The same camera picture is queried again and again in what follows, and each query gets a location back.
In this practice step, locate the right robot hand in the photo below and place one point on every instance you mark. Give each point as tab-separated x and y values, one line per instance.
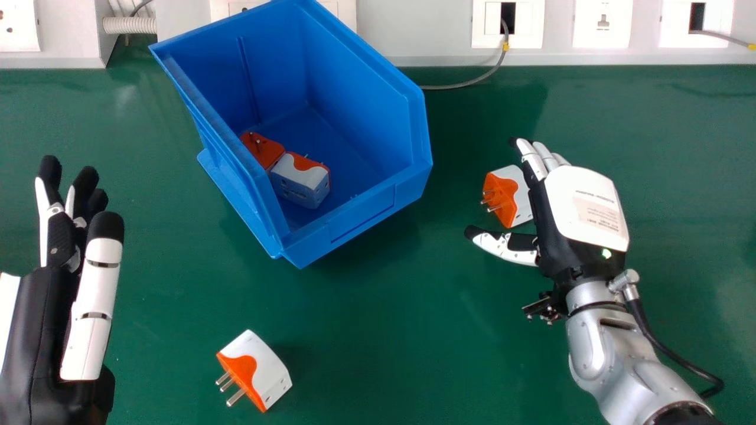
582	212

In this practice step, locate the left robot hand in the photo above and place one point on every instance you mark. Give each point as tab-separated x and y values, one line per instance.
94	295

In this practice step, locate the white-and-orange plug adapter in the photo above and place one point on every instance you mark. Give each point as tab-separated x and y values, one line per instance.
508	198
261	149
300	180
257	369

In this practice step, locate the white socket plate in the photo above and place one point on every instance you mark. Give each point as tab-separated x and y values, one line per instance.
509	23
697	23
602	23
18	25

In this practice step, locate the blue plastic bin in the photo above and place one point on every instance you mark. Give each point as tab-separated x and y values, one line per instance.
331	118

